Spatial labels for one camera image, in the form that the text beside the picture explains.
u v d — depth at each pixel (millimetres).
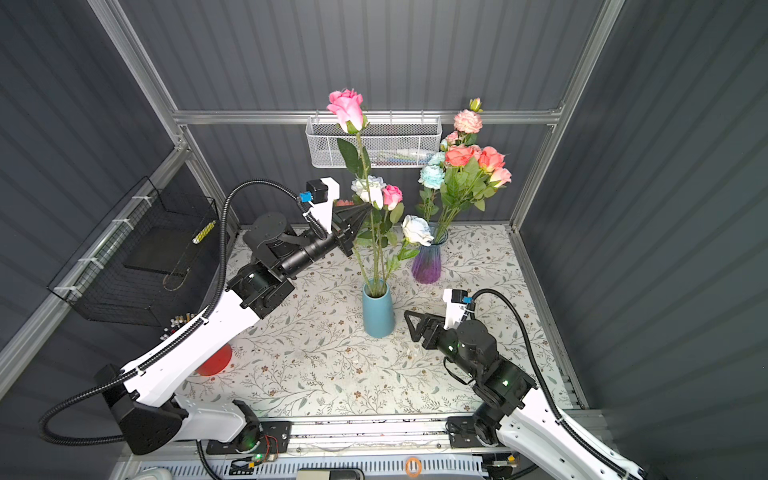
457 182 790
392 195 669
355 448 736
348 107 422
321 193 474
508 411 512
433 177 817
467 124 751
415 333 642
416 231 660
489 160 754
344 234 509
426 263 953
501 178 772
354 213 544
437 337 630
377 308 785
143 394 389
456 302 644
